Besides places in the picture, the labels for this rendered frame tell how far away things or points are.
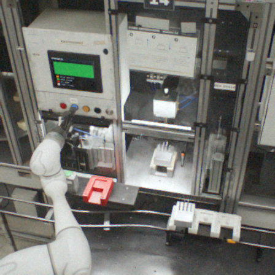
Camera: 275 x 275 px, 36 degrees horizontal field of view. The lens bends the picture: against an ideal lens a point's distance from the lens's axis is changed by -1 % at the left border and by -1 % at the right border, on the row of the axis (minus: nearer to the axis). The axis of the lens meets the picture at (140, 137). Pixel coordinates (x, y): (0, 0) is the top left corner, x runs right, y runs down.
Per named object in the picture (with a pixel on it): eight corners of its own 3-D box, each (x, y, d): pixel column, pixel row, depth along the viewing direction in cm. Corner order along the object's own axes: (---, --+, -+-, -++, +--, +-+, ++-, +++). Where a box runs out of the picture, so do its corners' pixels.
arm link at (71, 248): (82, 221, 148) (43, 232, 144) (96, 262, 134) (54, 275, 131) (86, 244, 156) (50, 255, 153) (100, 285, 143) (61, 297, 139)
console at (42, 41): (36, 113, 218) (19, 30, 188) (57, 82, 239) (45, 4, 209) (115, 123, 210) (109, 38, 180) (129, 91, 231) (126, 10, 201)
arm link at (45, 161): (37, 136, 188) (44, 158, 196) (22, 160, 177) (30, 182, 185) (59, 138, 186) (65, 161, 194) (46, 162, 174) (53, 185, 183)
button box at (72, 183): (62, 191, 238) (59, 177, 230) (67, 182, 244) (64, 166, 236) (75, 194, 236) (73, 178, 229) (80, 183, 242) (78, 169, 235)
